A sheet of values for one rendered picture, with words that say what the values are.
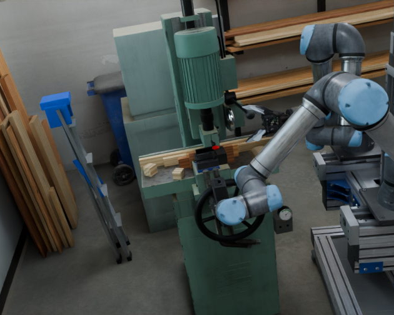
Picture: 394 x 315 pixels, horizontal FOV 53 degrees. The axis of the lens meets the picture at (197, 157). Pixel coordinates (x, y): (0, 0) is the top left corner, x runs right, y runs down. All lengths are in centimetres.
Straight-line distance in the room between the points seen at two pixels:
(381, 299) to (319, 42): 120
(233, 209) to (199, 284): 94
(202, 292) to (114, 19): 268
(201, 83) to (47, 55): 254
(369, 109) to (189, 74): 77
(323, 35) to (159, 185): 89
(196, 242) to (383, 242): 79
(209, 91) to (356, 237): 80
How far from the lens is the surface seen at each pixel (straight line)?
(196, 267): 194
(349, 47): 166
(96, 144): 418
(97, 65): 396
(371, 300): 209
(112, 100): 341
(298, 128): 124
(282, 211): 179
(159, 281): 256
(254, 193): 117
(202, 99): 164
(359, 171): 201
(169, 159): 180
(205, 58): 161
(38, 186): 288
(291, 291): 239
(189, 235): 183
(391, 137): 124
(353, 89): 112
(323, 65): 176
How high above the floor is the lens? 169
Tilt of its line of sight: 25 degrees down
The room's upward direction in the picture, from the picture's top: 9 degrees counter-clockwise
